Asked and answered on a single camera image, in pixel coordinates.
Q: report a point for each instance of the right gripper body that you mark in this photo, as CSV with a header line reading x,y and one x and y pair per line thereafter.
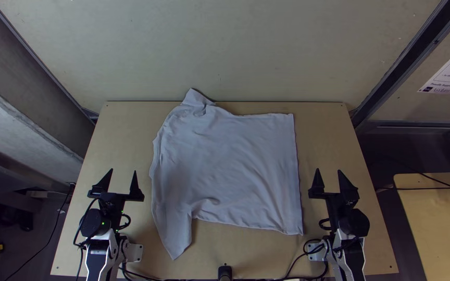
x,y
337,205

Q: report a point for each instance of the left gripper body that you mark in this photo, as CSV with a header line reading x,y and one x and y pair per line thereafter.
x,y
111,205

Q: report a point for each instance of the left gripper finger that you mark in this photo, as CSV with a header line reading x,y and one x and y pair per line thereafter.
x,y
135,187
104,185

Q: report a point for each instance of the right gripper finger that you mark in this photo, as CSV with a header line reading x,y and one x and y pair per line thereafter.
x,y
346,186
318,185

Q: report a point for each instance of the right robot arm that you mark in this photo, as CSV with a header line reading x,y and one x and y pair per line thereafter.
x,y
348,253

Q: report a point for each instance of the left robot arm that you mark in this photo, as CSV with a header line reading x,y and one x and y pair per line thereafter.
x,y
99,249

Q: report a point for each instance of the white t-shirt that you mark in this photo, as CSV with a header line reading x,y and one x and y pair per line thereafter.
x,y
225,168

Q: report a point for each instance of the pale wooden side table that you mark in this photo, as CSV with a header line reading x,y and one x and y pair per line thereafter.
x,y
440,234

